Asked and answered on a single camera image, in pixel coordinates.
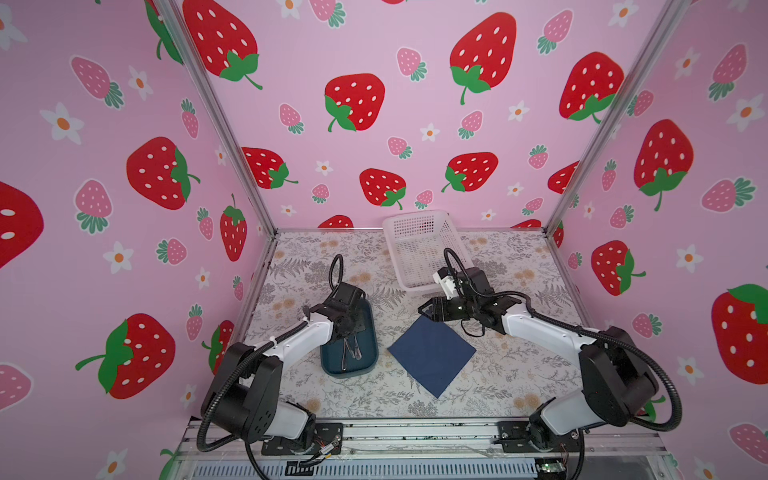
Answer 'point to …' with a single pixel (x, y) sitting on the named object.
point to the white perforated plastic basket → (418, 243)
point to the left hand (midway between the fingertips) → (357, 322)
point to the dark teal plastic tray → (356, 355)
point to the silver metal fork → (343, 361)
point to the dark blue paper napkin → (433, 352)
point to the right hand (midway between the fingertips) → (422, 309)
